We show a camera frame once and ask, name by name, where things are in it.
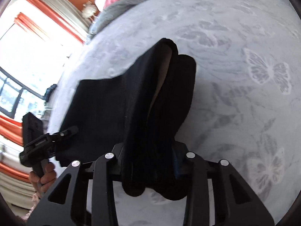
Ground black pants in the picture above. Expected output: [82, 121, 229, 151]
[56, 38, 196, 201]

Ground person's left hand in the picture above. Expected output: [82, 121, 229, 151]
[29, 162, 57, 197]

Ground navy folded garment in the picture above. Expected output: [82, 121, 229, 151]
[43, 84, 57, 103]

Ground grey butterfly bedspread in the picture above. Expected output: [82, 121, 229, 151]
[48, 0, 300, 222]

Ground orange curtain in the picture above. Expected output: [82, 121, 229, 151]
[26, 0, 84, 44]

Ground white feather lamp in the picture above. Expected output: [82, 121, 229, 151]
[82, 1, 98, 22]

